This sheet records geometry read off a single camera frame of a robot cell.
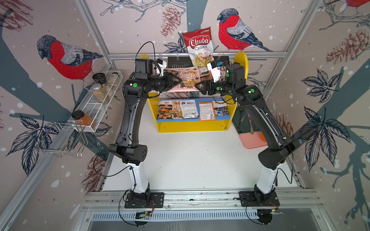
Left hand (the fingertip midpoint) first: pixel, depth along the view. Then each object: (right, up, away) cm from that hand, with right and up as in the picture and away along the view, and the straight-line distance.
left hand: (182, 78), depth 67 cm
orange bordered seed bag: (+15, -16, +28) cm, 35 cm away
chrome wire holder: (-48, -28, -9) cm, 56 cm away
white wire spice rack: (-47, -15, +7) cm, 50 cm away
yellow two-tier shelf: (-7, -27, +34) cm, 44 cm away
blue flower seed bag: (+25, -17, +26) cm, 40 cm away
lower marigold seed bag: (-13, -16, +28) cm, 35 cm away
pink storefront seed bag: (-5, -16, +28) cm, 32 cm away
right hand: (+8, -2, +2) cm, 8 cm away
